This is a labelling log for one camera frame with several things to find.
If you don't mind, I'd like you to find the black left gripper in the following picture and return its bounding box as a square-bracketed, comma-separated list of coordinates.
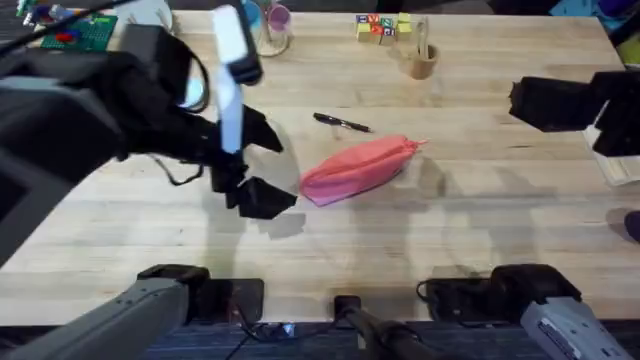
[107, 54, 299, 221]

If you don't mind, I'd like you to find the black pen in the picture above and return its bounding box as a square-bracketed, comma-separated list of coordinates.
[312, 112, 373, 135]

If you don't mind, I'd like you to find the pink zip bag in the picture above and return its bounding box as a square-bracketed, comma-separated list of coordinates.
[299, 134, 429, 208]

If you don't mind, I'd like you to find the white box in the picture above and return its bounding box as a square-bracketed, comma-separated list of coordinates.
[582, 124, 640, 188]

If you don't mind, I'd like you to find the upright flat wrist plate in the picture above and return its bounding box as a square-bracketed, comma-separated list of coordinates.
[209, 3, 265, 154]

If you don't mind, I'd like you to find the wooden cup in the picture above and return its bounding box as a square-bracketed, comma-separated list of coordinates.
[408, 43, 441, 82]

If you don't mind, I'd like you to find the wooden utensil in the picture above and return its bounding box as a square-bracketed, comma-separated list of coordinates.
[414, 16, 432, 59]

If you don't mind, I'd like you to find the purple object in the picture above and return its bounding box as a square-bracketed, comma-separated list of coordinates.
[623, 209, 640, 244]

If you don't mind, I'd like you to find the pink cup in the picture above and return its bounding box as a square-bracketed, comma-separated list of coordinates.
[266, 3, 293, 34]

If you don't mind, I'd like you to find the blue cup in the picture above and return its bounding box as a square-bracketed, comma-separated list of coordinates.
[241, 0, 264, 32]

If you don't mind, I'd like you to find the heap of toy blocks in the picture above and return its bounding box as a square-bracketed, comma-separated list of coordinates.
[355, 11, 414, 48]

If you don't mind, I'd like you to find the green board with blocks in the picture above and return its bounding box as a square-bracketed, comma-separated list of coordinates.
[39, 13, 119, 53]

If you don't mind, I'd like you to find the heap of colourful tools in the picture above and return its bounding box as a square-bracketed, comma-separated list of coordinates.
[14, 0, 91, 27]

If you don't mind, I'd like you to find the black cable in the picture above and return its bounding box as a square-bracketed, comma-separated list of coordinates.
[0, 0, 132, 57]
[146, 153, 207, 188]
[233, 303, 346, 360]

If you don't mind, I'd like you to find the wire cup stand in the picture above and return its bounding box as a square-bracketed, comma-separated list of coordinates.
[252, 0, 294, 58]

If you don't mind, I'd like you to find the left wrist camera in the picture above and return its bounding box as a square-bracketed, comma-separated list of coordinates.
[117, 23, 211, 114]

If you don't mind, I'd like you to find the black rail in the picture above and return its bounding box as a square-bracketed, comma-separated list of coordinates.
[0, 277, 640, 360]

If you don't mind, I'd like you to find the black camera pole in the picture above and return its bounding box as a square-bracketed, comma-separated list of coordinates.
[333, 294, 454, 360]

